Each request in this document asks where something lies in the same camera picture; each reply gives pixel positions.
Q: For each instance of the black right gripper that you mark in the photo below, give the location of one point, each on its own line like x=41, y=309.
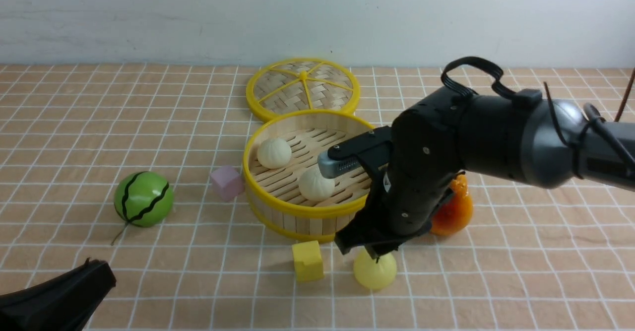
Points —
x=398, y=208

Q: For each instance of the yellow bun front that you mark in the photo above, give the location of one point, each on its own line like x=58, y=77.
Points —
x=374, y=273

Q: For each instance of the white bun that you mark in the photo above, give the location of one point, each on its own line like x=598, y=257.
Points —
x=274, y=153
x=314, y=186

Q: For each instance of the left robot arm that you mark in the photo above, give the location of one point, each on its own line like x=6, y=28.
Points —
x=64, y=303

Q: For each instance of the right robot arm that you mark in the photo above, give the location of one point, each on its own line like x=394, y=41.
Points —
x=523, y=138

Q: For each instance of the bamboo steamer tray yellow rim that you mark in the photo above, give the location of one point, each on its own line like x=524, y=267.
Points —
x=274, y=195

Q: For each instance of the bamboo steamer lid yellow rim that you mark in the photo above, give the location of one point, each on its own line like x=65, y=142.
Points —
x=299, y=84

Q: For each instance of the yellow wooden block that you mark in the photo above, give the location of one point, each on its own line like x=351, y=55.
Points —
x=307, y=261

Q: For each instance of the orange toy pear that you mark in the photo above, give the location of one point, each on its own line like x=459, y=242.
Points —
x=456, y=214

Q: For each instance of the pink wooden cube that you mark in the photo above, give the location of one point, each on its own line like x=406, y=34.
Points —
x=227, y=182

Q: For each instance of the green toy watermelon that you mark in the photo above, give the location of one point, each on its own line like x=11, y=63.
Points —
x=142, y=199

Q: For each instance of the checkered orange tablecloth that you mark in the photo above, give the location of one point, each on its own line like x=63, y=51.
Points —
x=530, y=259

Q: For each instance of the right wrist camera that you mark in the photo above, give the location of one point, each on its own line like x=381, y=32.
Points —
x=369, y=150

